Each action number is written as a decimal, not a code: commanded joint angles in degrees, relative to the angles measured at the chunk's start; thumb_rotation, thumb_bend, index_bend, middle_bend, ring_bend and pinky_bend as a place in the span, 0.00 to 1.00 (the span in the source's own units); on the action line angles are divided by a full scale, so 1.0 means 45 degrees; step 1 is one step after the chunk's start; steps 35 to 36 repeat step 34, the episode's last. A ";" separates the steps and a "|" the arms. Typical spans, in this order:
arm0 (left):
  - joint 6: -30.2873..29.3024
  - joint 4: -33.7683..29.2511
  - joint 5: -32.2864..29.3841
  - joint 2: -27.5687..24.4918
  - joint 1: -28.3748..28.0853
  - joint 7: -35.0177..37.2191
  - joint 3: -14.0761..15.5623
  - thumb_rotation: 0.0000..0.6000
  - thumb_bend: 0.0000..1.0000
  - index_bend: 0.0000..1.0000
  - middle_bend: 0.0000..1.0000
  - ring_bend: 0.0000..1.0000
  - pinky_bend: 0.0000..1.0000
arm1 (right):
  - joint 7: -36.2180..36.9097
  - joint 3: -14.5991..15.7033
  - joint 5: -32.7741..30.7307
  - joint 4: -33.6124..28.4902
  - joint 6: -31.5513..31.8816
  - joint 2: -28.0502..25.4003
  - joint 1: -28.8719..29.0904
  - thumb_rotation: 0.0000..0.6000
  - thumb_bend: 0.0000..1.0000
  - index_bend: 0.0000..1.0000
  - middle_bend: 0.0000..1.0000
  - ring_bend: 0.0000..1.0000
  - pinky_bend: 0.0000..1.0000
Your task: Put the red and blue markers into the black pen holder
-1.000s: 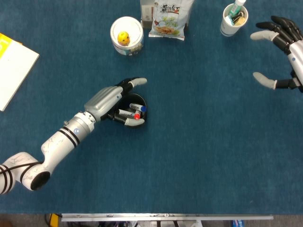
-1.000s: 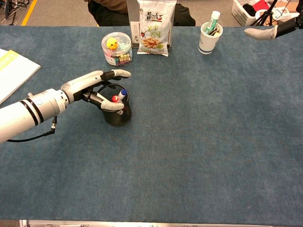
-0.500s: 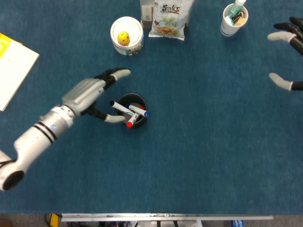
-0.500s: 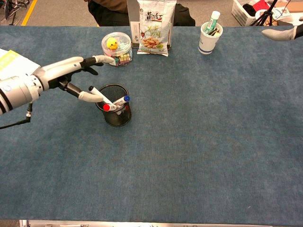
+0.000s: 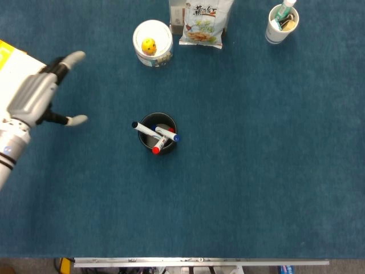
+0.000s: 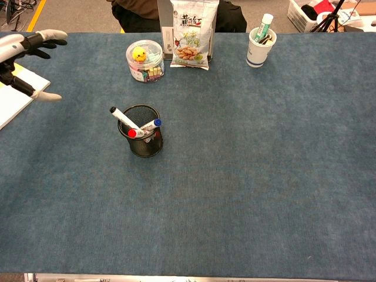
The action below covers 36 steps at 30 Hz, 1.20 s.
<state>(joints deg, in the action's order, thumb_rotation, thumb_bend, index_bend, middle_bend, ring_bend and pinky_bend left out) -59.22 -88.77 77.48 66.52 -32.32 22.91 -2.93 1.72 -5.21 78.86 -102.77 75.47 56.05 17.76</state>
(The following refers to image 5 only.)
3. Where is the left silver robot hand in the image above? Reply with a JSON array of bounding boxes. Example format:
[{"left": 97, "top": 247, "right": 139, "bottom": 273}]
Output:
[{"left": 7, "top": 50, "right": 88, "bottom": 128}]

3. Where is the black-capped whiteboard marker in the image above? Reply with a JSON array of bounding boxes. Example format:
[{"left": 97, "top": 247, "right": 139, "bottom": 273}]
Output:
[{"left": 131, "top": 121, "right": 161, "bottom": 140}]

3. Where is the black mesh pen holder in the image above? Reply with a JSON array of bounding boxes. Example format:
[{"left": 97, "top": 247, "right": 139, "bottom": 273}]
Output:
[{"left": 137, "top": 112, "right": 177, "bottom": 156}]

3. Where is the red whiteboard marker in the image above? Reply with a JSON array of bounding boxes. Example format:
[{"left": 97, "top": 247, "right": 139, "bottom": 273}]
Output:
[{"left": 152, "top": 127, "right": 175, "bottom": 155}]

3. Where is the blue whiteboard marker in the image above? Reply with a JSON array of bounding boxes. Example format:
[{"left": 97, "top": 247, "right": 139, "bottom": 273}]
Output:
[{"left": 151, "top": 124, "right": 181, "bottom": 143}]

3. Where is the white notebook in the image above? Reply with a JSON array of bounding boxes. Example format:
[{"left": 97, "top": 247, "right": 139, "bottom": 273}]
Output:
[{"left": 0, "top": 47, "right": 48, "bottom": 116}]

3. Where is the yellow green book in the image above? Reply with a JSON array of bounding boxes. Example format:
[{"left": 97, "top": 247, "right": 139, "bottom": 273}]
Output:
[{"left": 0, "top": 39, "right": 29, "bottom": 72}]

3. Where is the yellow duck toy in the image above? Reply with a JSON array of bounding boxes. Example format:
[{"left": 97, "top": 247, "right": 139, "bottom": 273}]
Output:
[{"left": 141, "top": 38, "right": 157, "bottom": 55}]

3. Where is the white bowl with yellow toy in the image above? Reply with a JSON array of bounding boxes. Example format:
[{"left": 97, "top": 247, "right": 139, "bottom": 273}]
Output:
[{"left": 132, "top": 19, "right": 174, "bottom": 68}]

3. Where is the grey white carton box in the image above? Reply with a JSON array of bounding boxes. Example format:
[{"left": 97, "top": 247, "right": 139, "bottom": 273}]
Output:
[{"left": 168, "top": 0, "right": 186, "bottom": 35}]

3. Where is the yellow black tool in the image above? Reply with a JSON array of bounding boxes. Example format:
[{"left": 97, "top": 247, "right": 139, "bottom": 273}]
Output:
[{"left": 59, "top": 257, "right": 75, "bottom": 274}]

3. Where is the blue felt table cloth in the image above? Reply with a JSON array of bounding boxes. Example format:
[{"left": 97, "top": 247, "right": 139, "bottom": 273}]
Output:
[{"left": 0, "top": 0, "right": 365, "bottom": 259}]

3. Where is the white snack bag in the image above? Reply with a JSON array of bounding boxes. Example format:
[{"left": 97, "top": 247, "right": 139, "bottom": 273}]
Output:
[{"left": 179, "top": 0, "right": 235, "bottom": 50}]

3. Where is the white paper cup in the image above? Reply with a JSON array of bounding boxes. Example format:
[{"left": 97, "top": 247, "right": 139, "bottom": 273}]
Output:
[{"left": 265, "top": 3, "right": 300, "bottom": 45}]

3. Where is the black binder clip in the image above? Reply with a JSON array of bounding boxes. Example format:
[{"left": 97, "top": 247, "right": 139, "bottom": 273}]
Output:
[{"left": 278, "top": 14, "right": 296, "bottom": 31}]

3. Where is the green white glue stick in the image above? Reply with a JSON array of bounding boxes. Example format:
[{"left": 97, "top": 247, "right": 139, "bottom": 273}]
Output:
[{"left": 275, "top": 0, "right": 297, "bottom": 18}]

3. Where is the aluminium table edge rail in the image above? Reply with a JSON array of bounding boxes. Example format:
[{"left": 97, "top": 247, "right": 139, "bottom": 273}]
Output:
[{"left": 73, "top": 257, "right": 330, "bottom": 268}]

